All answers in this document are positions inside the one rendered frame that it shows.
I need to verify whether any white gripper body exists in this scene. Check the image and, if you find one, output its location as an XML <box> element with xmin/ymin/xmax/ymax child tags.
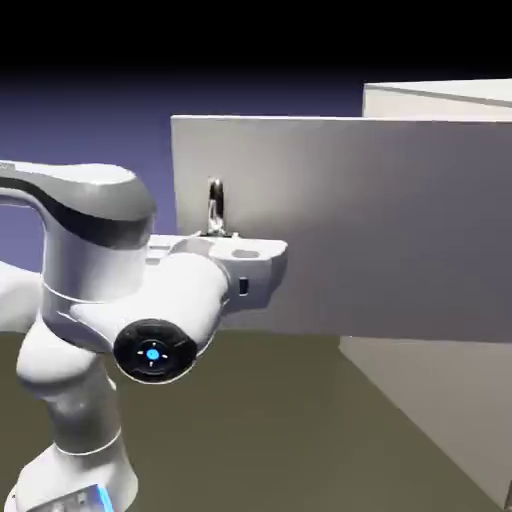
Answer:
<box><xmin>146</xmin><ymin>233</ymin><xmax>290</xmax><ymax>312</ymax></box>

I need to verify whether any curved silver metal handle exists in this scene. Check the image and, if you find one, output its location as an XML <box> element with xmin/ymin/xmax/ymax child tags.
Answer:
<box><xmin>205</xmin><ymin>175</ymin><xmax>234</xmax><ymax>238</ymax></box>

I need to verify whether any white cabinet door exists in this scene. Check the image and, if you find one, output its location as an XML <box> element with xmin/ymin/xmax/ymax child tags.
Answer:
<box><xmin>170</xmin><ymin>114</ymin><xmax>512</xmax><ymax>345</ymax></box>

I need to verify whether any white cabinet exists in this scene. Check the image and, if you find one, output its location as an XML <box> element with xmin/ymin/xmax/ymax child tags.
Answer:
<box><xmin>338</xmin><ymin>77</ymin><xmax>512</xmax><ymax>512</ymax></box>

